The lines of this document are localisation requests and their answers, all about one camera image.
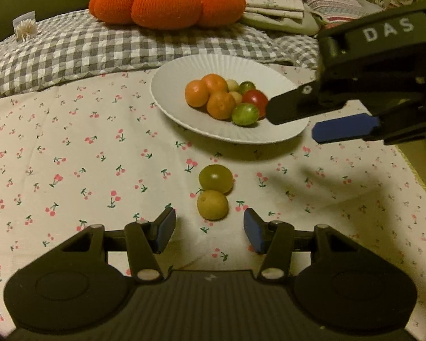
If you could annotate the pale yellow jujube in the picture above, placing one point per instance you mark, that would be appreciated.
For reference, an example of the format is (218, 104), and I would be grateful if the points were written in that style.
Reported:
(232, 85)

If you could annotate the olive green jujube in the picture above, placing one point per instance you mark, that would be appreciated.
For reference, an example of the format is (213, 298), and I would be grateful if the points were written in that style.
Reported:
(215, 177)

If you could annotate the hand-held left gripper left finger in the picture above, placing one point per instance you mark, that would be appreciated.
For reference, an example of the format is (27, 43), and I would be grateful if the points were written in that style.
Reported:
(165, 228)

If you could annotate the beige cloth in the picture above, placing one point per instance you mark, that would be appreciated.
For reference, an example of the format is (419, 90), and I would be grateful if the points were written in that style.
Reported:
(287, 25)

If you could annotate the cherry print tablecloth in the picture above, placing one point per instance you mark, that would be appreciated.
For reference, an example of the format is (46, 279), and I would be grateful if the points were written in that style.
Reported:
(74, 156)

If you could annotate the white ribbed plate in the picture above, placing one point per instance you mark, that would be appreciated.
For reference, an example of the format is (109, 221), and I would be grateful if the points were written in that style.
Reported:
(184, 88)

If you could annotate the striped knitted blanket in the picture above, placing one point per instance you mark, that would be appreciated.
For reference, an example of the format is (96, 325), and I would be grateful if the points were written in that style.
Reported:
(330, 3)

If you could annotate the yellow-green mat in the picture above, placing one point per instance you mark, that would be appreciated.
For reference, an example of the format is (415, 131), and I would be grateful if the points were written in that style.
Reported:
(417, 174)

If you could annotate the orange pumpkin cushion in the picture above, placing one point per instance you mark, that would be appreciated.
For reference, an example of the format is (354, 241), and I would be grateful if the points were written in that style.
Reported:
(167, 3)

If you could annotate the grey checked pillow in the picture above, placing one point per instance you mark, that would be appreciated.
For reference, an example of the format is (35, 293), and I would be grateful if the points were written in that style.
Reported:
(92, 53)

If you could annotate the green jujube with red patch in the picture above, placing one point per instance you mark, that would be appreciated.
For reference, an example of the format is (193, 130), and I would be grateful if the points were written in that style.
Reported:
(246, 113)

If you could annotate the dark green jujube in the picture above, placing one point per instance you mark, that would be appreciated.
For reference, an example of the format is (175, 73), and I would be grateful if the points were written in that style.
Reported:
(247, 86)

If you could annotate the large orange mandarin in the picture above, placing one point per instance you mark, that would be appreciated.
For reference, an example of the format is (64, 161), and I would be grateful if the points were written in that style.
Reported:
(220, 105)

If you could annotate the red tomato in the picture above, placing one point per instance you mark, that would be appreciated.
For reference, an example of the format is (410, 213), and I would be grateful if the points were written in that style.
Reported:
(255, 98)

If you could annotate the yellow-brown jujube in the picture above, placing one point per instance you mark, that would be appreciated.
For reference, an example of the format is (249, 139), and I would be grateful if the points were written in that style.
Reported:
(212, 205)

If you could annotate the yellow-green jujube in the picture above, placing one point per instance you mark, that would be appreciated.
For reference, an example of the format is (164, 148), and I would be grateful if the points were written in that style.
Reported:
(235, 97)

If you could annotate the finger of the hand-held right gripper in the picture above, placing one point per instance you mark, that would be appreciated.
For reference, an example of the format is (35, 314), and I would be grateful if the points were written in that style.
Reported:
(344, 128)
(291, 108)

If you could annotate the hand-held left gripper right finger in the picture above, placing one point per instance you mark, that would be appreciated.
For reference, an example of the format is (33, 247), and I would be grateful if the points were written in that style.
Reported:
(252, 230)

